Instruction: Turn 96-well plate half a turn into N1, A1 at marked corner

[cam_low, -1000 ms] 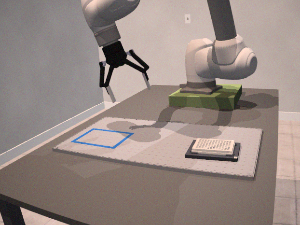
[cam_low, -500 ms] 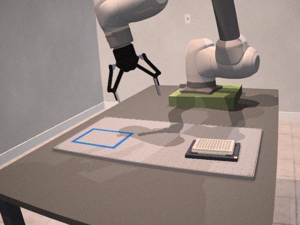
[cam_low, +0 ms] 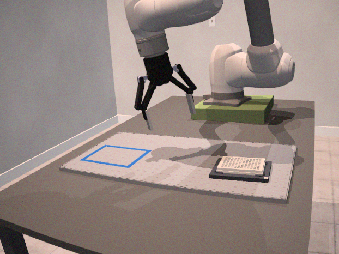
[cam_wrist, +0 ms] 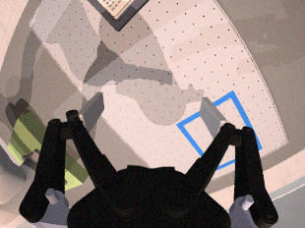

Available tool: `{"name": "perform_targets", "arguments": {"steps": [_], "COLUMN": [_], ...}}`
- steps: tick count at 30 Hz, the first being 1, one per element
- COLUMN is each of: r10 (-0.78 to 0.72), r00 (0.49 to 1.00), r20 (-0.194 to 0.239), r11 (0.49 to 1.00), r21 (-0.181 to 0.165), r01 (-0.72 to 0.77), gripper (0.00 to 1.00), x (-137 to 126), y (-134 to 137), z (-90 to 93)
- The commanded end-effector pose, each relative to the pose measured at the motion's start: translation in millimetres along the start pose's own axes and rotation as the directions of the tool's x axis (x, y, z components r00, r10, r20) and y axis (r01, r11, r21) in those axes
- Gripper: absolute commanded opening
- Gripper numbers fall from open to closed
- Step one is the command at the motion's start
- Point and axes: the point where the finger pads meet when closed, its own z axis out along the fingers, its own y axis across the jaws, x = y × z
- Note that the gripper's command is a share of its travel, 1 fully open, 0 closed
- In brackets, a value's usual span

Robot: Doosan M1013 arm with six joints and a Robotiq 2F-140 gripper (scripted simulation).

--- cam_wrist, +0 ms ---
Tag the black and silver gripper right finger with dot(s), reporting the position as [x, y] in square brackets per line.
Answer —
[252, 206]

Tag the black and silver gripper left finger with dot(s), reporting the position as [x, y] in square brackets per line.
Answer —
[45, 205]

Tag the blue tape outline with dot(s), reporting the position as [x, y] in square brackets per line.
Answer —
[240, 109]

